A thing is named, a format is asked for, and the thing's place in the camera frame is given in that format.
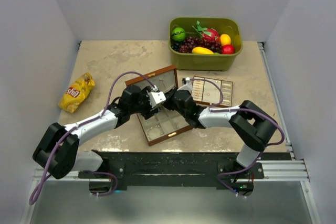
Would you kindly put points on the red toy apple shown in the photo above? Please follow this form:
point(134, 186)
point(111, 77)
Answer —
point(228, 50)

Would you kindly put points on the green toy melon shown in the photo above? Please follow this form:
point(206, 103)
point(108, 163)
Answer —
point(178, 34)

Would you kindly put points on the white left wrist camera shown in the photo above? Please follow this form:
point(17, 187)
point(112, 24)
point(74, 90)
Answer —
point(156, 98)

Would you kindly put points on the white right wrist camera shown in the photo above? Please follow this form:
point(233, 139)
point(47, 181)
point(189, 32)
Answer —
point(186, 85)

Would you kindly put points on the brown ring earring tray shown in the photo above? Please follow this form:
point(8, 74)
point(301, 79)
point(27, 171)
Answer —
point(204, 85)

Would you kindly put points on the green plastic fruit bin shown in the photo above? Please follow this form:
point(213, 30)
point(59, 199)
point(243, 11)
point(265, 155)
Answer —
point(216, 62)

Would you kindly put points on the brown jewelry box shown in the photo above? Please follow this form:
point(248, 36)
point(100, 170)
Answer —
point(165, 124)

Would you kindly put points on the yellow orange toy lemon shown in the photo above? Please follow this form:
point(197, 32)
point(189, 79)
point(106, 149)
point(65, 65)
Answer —
point(225, 39)

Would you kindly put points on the purple toy grapes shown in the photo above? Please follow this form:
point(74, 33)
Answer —
point(187, 45)

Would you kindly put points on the yellow potato chips bag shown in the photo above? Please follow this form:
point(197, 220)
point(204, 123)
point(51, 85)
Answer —
point(77, 93)

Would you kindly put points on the pink toy dragon fruit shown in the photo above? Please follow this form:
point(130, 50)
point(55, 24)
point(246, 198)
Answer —
point(208, 34)

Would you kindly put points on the aluminium frame rail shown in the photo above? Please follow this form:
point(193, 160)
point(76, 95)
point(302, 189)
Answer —
point(110, 62)

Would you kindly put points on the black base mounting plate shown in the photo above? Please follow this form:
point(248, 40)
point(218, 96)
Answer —
point(121, 170)

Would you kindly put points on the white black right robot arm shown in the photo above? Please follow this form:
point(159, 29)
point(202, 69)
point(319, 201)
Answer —
point(253, 125)

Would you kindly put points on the yellow toy mango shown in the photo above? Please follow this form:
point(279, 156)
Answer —
point(202, 50)

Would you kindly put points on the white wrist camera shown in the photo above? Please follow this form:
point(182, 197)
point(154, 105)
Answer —
point(156, 98)
point(186, 85)

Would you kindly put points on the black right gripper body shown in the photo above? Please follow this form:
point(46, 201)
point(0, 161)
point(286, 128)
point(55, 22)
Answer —
point(171, 104)

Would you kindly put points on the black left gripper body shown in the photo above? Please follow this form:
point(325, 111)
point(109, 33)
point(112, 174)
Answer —
point(143, 106)

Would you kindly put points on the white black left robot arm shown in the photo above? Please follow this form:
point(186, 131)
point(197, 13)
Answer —
point(57, 152)

